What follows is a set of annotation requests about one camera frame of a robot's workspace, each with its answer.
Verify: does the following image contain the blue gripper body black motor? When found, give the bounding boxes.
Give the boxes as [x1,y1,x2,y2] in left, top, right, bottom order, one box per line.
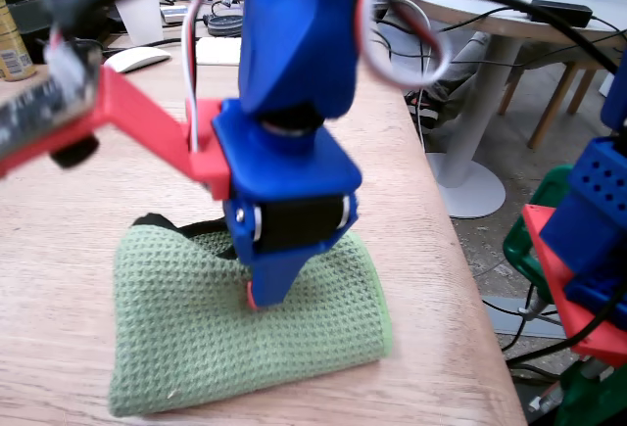
[212,99,364,255]

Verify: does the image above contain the green waffle weave cloth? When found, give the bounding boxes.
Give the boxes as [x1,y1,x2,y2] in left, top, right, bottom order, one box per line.
[108,213,394,419]

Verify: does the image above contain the white keyboard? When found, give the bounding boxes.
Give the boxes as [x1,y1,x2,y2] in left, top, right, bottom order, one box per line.
[194,35,244,68]

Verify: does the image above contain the black sneaker orange details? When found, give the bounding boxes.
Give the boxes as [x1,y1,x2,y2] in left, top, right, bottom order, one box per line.
[403,86,464,134]

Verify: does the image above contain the white computer mouse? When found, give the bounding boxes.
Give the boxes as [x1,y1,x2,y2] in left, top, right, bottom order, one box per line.
[103,45,172,75]

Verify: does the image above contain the small silver box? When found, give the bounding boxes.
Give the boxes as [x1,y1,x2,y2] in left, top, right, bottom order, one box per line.
[160,4,191,24]

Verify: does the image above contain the grey trouser leg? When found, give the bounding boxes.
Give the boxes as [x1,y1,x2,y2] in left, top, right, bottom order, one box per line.
[424,30,492,105]

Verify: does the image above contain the white paper cup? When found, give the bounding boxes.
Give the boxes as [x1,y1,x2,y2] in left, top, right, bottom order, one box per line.
[114,0,166,47]

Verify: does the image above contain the grey floor plate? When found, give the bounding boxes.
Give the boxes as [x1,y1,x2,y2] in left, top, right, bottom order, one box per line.
[481,295,570,340]

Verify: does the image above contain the green plastic clamp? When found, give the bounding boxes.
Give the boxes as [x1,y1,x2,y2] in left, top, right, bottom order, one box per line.
[502,165,575,301]
[556,363,627,426]

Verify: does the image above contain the wooden chair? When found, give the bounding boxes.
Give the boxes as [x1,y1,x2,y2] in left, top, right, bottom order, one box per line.
[498,60,609,152]

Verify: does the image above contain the yellow drink can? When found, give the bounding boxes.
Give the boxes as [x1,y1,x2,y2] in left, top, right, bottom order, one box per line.
[0,0,38,82]

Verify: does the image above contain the black power adapter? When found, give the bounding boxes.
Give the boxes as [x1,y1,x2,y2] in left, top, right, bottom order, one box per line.
[530,0,595,29]

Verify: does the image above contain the white cable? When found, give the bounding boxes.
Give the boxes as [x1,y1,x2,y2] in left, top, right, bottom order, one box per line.
[390,0,435,154]

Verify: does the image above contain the red white servo wires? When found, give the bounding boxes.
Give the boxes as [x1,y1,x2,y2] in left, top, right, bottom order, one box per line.
[179,0,453,154]

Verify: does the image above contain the red camera mount bracket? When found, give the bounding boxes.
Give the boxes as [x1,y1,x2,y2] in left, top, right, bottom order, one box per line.
[0,65,232,202]

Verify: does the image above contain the coiled black cable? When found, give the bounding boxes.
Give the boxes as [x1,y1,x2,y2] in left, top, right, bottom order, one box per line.
[204,13,245,38]

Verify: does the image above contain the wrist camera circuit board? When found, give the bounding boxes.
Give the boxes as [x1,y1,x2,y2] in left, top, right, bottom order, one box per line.
[0,39,103,171]

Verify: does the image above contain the thick black camera cable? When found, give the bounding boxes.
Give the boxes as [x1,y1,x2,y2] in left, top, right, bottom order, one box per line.
[47,0,619,75]

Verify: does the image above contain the round white pedestal table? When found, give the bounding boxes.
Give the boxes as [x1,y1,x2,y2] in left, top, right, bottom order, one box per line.
[390,0,627,220]

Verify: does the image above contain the red robot base plate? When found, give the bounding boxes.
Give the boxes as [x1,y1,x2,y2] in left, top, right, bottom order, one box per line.
[520,204,627,369]

